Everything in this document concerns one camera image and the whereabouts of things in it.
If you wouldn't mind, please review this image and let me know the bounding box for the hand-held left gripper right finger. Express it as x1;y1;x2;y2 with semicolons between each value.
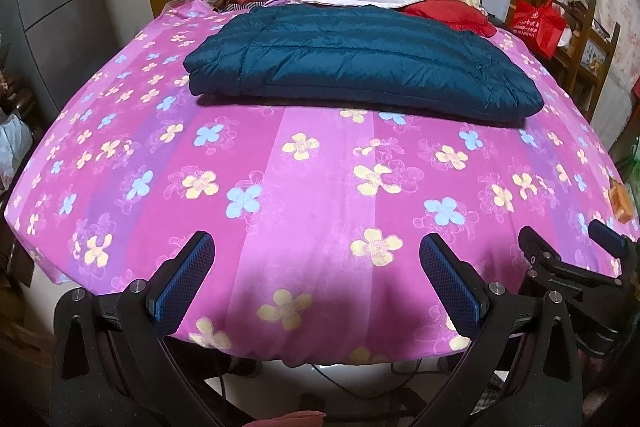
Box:
419;233;586;427

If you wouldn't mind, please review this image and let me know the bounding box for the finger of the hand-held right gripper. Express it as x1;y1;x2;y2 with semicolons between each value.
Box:
517;226;628;290
587;219;640;260

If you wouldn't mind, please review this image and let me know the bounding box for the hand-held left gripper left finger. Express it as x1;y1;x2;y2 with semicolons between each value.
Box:
52;230;236;427

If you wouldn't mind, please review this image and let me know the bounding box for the teal quilted down jacket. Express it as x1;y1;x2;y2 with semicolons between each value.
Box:
182;3;545;124

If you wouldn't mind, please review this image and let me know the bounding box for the small orange box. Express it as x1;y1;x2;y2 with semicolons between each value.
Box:
610;182;634;224

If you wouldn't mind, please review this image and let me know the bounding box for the pink floral bed sheet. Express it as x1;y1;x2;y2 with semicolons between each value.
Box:
4;0;640;365

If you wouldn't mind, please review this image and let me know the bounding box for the wooden chair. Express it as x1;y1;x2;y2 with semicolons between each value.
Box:
547;0;622;120

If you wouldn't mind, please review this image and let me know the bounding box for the white plastic bag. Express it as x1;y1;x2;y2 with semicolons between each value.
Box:
0;111;37;190

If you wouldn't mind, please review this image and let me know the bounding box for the floral lace curtain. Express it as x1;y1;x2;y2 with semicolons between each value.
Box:
597;0;640;88

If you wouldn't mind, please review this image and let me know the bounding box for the red gift bag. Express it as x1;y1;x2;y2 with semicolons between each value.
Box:
509;0;569;60

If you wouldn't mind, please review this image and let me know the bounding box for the red cushion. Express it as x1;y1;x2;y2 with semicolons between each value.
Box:
401;0;497;38

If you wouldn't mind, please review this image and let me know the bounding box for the grey wardrobe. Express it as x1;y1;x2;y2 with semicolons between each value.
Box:
0;0;157;122

